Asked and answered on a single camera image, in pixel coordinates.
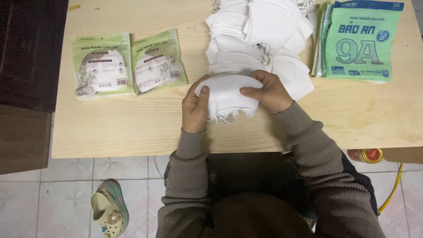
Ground person's right hand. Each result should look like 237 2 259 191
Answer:
239 70 295 115

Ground person's left hand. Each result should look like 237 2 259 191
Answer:
181 75 211 134

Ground white face mask bundle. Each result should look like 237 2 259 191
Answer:
194 75 264 126

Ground pile of white face masks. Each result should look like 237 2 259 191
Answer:
205 0 318 101

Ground green packed mask bag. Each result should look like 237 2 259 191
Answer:
71 32 135 100
130 29 188 97

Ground person's dark trousers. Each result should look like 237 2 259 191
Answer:
163 151 379 238

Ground stack of empty green bags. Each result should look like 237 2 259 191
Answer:
311 0 404 84

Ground red can with gold lid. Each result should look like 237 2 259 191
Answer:
347 148 383 164

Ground pastel clog sandal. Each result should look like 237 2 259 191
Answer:
91 179 130 238

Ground dark wooden cabinet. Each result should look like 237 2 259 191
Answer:
0 0 69 175

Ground yellow hose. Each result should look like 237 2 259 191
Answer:
377 163 404 215

